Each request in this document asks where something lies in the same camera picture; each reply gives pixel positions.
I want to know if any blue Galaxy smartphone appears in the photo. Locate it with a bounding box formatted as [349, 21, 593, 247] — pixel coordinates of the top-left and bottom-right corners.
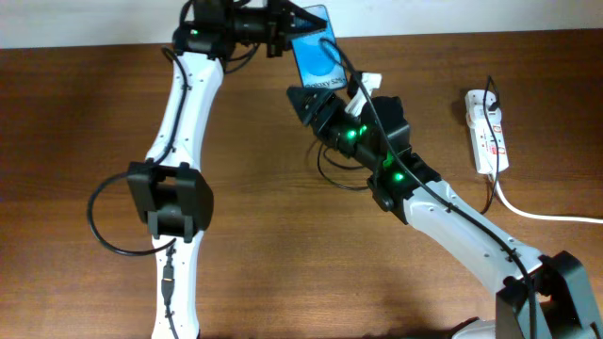
[292, 5, 347, 89]

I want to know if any black USB charging cable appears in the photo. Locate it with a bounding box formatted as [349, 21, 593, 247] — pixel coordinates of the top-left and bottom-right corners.
[316, 74, 501, 216]

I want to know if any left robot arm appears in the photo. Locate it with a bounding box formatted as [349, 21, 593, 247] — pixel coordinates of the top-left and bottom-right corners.
[127, 1, 327, 338]

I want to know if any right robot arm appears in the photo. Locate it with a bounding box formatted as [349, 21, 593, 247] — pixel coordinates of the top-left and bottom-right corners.
[286, 87, 602, 338]

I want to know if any white power strip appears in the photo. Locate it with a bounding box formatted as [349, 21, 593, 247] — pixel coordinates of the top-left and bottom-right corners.
[465, 101, 509, 175]

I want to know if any right black camera cable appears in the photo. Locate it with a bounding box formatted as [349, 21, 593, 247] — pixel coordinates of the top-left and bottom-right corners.
[319, 38, 538, 339]

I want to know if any black camera cable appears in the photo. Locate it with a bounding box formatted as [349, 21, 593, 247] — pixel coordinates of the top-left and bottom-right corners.
[319, 38, 538, 339]
[87, 0, 260, 339]

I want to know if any white USB wall charger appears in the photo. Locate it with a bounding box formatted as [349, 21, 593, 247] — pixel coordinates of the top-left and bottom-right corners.
[464, 89, 497, 117]

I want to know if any white power strip cord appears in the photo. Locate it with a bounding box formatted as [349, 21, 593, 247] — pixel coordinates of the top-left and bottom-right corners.
[487, 172, 603, 225]

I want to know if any left black camera cable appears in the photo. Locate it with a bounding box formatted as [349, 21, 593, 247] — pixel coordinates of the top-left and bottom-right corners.
[87, 0, 260, 339]

